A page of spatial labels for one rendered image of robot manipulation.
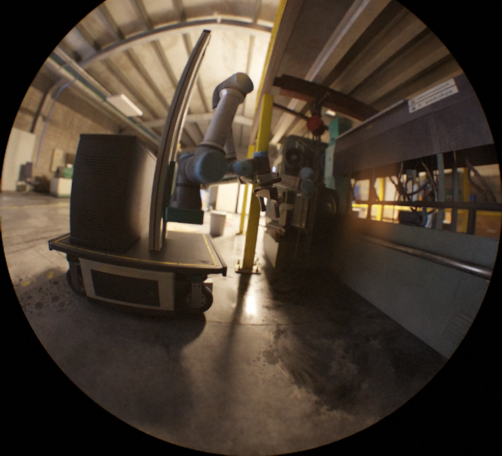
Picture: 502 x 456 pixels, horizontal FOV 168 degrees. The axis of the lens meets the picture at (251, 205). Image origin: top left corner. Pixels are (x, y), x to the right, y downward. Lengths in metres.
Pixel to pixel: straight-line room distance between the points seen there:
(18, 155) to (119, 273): 7.43
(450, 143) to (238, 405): 1.48
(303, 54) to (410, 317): 2.16
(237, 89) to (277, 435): 1.21
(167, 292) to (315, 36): 1.98
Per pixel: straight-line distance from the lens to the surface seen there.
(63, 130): 9.74
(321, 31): 1.68
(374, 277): 1.39
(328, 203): 1.64
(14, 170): 7.92
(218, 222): 2.76
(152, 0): 5.93
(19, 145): 7.99
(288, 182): 0.97
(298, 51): 1.82
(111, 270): 0.82
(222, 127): 0.67
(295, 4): 1.16
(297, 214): 1.56
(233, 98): 0.75
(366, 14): 1.40
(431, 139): 1.28
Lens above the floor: 0.62
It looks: 1 degrees down
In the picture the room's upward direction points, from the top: 7 degrees clockwise
